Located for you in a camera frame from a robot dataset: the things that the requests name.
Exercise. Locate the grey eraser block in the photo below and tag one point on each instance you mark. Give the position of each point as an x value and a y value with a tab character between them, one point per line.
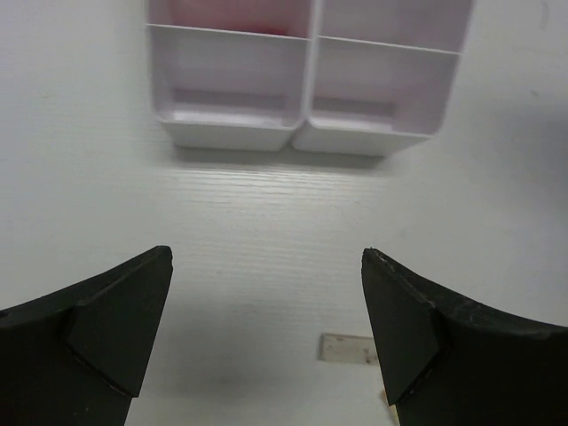
347	349

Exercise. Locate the white left organizer tray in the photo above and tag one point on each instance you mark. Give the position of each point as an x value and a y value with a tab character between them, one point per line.
231	75

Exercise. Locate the white organizer tray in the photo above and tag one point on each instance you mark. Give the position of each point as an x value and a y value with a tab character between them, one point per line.
231	75
379	74

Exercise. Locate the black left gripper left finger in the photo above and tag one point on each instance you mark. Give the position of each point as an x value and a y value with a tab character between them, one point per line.
78	356

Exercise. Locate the white right organizer tray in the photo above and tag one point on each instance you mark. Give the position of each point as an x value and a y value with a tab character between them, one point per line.
379	74

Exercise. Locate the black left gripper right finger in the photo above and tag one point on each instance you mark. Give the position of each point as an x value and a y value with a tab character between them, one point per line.
447	359

